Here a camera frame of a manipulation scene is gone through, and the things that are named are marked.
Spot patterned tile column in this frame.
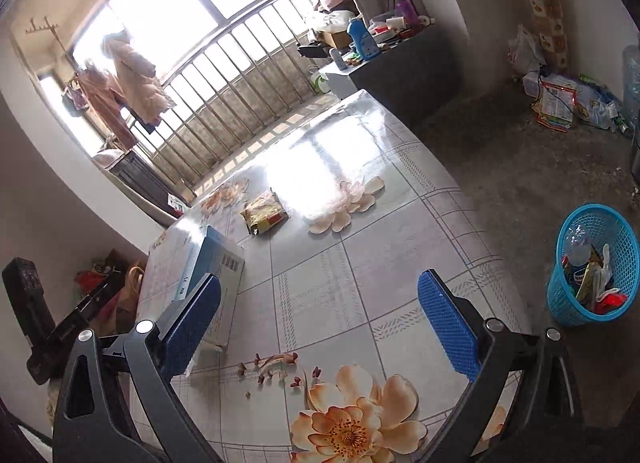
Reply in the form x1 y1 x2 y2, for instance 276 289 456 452
528 0 568 73

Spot floral bed sheet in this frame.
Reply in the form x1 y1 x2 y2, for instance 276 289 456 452
138 92 530 462

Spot blue detergent bottle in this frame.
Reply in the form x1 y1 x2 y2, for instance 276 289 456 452
347 18 381 61

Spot hanging pink clothes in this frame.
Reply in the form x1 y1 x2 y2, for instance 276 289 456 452
73 30 175 150

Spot clear plastic water bottle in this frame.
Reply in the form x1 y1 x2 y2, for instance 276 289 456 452
562 224 591 273

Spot blue plastic trash basket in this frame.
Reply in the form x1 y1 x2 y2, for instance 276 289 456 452
547 204 639 327

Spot blue white cardboard box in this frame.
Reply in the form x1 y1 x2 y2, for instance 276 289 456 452
141 226 244 379

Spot cardboard box on balcony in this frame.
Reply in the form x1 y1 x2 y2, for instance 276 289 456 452
317 30 352 49

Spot gray cabinet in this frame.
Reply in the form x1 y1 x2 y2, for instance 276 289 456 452
320 25 463 126

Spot metal balcony railing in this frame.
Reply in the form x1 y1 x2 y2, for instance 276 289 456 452
130 0 321 188

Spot pile of floor packaging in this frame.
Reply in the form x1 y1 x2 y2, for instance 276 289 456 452
522 71 632 137

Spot gold snack packet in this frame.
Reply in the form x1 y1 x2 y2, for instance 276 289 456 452
240 189 288 235

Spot white green paper bag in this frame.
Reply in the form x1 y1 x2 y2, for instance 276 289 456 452
309 71 331 94

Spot purple cup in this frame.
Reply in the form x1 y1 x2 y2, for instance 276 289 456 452
396 0 421 27

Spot white plastic bag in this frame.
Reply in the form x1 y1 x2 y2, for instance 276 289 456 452
508 24 547 76

